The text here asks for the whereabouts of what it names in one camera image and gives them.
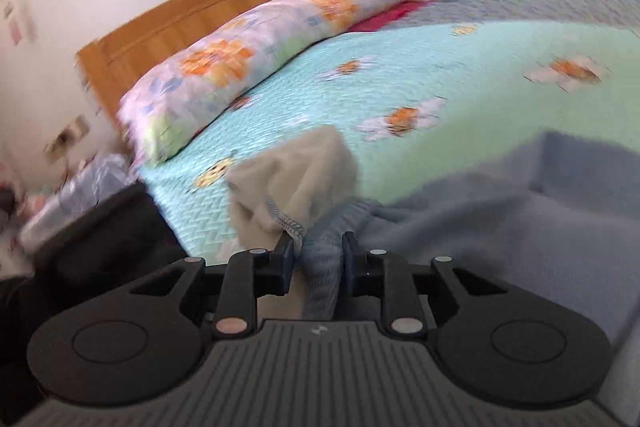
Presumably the green bee-printed quilt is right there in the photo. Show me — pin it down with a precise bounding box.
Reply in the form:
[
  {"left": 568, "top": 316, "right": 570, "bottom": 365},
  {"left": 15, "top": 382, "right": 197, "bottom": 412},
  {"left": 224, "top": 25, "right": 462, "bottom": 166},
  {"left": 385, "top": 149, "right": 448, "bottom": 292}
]
[{"left": 137, "top": 19, "right": 640, "bottom": 268}]

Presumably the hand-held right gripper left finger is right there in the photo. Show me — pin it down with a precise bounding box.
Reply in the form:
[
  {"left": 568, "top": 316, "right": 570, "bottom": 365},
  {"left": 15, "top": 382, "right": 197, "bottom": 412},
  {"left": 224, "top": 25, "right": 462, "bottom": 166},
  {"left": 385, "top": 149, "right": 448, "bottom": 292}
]
[{"left": 129, "top": 231, "right": 296, "bottom": 341}]

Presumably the wall socket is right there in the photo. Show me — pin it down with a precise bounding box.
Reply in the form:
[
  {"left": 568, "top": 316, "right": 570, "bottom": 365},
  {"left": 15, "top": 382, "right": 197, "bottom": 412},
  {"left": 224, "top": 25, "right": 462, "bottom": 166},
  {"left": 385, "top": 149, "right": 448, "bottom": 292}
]
[{"left": 44, "top": 116, "right": 91, "bottom": 164}]

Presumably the floral bolster pillow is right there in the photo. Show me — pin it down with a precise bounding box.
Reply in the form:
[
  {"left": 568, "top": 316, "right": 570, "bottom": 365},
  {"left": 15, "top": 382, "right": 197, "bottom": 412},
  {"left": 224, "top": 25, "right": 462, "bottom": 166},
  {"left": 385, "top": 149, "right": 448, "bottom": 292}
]
[{"left": 117, "top": 0, "right": 426, "bottom": 165}]

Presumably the red cloth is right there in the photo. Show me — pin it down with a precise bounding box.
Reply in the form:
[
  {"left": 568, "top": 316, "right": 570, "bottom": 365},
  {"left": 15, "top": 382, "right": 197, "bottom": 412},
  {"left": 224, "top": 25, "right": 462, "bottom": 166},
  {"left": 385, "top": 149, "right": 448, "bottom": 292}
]
[{"left": 347, "top": 0, "right": 438, "bottom": 34}]

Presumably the clear plastic bag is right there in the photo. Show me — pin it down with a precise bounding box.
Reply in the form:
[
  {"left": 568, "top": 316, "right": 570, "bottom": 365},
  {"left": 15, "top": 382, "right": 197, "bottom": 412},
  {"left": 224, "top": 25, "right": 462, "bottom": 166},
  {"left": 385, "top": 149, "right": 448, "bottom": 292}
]
[{"left": 17, "top": 153, "right": 143, "bottom": 253}]

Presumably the blue-grey fleece garment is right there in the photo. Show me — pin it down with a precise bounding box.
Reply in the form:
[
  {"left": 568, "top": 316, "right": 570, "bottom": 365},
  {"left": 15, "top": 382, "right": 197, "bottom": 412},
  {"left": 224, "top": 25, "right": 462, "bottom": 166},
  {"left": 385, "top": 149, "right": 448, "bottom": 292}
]
[{"left": 299, "top": 131, "right": 640, "bottom": 358}]

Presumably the grey patterned bed sheet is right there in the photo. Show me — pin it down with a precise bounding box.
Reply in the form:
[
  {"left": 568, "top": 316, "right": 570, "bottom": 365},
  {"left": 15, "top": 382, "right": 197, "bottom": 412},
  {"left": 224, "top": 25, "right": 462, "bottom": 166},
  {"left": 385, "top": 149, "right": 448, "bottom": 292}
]
[{"left": 400, "top": 0, "right": 640, "bottom": 30}]

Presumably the beige garment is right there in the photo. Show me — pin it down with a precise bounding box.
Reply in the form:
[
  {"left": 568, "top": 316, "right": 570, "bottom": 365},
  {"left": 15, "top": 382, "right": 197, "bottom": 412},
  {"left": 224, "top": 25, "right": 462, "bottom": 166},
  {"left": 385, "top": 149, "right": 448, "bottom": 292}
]
[{"left": 227, "top": 125, "right": 361, "bottom": 258}]

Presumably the wooden headboard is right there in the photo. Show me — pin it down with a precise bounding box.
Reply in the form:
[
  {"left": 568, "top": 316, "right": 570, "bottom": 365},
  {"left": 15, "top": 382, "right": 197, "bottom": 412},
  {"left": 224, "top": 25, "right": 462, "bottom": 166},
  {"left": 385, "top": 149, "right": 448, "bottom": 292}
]
[{"left": 75, "top": 0, "right": 363, "bottom": 118}]

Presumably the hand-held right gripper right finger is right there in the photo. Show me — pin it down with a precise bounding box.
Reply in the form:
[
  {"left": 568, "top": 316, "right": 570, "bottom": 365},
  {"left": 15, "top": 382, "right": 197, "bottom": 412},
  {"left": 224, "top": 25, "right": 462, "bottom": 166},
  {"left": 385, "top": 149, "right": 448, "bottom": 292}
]
[{"left": 341, "top": 231, "right": 508, "bottom": 339}]

